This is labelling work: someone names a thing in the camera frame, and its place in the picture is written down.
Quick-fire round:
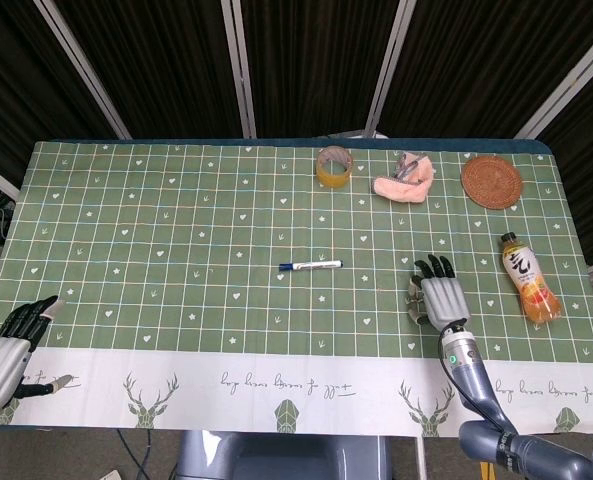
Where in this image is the pink cloth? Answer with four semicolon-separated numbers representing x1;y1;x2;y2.
370;154;436;204

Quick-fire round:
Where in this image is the green grid tablecloth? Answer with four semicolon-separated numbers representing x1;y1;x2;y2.
0;140;593;440

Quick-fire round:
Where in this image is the orange juice bottle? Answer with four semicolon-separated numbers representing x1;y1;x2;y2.
498;232;563;323

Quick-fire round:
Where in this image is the blue white marker pen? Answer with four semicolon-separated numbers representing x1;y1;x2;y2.
277;259;344;273

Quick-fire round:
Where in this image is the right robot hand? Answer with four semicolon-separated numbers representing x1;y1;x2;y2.
405;253;472;331

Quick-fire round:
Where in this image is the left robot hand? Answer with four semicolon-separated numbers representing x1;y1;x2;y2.
0;294;77;414

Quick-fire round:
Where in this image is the white partition frame post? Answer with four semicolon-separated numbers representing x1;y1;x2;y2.
363;0;417;136
220;0;258;139
514;17;593;140
34;0;132;140

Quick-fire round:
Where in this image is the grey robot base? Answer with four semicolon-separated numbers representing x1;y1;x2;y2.
174;430;393;480

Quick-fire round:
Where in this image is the clear tape roll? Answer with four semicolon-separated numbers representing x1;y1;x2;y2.
316;146;355;190

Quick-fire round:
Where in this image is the round woven brown coaster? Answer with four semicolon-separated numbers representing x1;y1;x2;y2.
460;156;524;210

